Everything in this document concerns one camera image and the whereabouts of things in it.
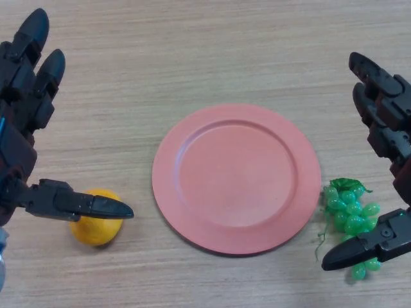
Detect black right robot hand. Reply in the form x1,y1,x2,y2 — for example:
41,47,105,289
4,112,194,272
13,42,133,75
321,51,411,272

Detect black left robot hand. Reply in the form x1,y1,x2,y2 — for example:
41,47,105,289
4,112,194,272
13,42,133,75
0,8,135,226

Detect yellow pear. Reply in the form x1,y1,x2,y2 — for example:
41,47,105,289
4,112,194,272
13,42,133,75
69,188,125,247

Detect pink round plate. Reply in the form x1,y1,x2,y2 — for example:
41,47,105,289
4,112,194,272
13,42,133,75
152,103,322,257

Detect green grape bunch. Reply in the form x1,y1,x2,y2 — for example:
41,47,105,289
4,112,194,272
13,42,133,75
313,177,382,283

